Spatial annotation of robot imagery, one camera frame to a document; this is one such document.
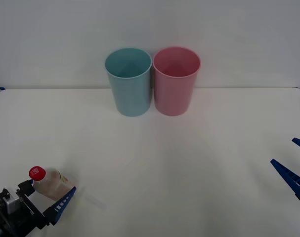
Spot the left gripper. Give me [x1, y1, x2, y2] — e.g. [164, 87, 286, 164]
[6, 179, 77, 237]

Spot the small bottle with red cap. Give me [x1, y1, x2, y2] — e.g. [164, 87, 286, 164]
[28, 166, 78, 201]

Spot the pale blue plastic bin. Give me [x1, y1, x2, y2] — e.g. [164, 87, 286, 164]
[104, 47, 152, 117]

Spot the pink plastic bin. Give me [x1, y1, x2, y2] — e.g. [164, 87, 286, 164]
[152, 46, 202, 117]

